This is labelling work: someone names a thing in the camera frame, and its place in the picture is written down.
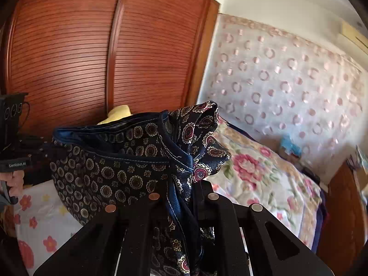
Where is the white air conditioner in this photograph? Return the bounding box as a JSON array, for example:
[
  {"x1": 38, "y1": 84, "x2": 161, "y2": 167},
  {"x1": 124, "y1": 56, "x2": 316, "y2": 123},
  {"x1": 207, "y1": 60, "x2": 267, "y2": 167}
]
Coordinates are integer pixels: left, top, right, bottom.
[{"x1": 341, "y1": 21, "x2": 368, "y2": 50}]

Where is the white strawberry flower bedsheet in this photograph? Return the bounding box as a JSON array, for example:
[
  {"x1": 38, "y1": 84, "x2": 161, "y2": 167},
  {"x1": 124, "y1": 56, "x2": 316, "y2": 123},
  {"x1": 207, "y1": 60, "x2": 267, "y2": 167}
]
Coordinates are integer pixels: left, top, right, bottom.
[{"x1": 13, "y1": 180, "x2": 82, "y2": 275}]

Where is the blue object behind bed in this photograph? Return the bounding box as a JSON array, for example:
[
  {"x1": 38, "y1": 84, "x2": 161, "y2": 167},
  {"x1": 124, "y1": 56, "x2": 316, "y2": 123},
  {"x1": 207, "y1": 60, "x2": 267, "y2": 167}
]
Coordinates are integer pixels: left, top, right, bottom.
[{"x1": 280, "y1": 135, "x2": 302, "y2": 158}]

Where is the long wooden cabinet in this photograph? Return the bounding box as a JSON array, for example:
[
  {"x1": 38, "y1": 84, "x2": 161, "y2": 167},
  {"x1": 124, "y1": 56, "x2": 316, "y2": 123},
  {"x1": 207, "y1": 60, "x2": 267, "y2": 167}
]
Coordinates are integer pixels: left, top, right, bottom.
[{"x1": 317, "y1": 163, "x2": 367, "y2": 275}]

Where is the person's left hand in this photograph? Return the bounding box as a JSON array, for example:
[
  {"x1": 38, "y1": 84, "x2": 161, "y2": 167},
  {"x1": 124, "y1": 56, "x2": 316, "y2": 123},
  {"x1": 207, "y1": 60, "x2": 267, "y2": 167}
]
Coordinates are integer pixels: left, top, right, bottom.
[{"x1": 0, "y1": 170, "x2": 24, "y2": 197}]

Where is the yellow plush pillow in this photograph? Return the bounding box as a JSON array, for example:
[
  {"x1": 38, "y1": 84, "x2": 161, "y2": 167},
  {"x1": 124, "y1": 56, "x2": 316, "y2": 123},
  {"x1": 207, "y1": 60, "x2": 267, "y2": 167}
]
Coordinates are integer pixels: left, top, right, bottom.
[{"x1": 98, "y1": 105, "x2": 132, "y2": 125}]

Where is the floral rose quilt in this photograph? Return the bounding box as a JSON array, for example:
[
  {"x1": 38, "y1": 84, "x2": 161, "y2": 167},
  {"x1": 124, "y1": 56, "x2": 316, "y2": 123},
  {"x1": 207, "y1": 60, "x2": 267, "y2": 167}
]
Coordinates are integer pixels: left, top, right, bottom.
[{"x1": 207, "y1": 119, "x2": 326, "y2": 251}]

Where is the stack of papers on cabinet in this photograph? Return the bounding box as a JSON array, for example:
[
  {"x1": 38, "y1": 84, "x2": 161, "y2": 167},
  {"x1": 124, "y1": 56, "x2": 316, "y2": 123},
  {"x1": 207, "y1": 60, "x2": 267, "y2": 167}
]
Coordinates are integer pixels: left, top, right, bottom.
[{"x1": 347, "y1": 145, "x2": 368, "y2": 174}]

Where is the sheer circle pattern curtain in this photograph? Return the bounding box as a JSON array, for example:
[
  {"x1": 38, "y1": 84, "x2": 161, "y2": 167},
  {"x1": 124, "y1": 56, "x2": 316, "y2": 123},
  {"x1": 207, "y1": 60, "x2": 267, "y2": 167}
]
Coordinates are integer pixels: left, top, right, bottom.
[{"x1": 198, "y1": 14, "x2": 367, "y2": 183}]

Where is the wooden louvered wardrobe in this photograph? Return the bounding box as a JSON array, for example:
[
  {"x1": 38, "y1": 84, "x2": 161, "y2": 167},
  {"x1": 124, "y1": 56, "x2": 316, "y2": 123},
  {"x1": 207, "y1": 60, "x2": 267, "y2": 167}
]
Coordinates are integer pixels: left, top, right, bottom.
[{"x1": 1, "y1": 0, "x2": 211, "y2": 136}]

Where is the navy patterned cloth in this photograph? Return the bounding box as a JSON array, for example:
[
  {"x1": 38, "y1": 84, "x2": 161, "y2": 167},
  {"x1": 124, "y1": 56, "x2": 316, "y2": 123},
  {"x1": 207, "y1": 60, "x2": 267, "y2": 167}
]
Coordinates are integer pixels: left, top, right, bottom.
[{"x1": 49, "y1": 101, "x2": 231, "y2": 275}]

